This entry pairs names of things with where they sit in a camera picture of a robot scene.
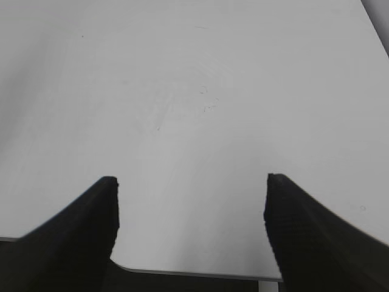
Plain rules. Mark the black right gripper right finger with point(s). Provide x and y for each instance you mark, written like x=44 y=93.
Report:
x=315 y=249

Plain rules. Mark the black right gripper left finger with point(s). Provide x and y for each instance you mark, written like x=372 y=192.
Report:
x=69 y=252

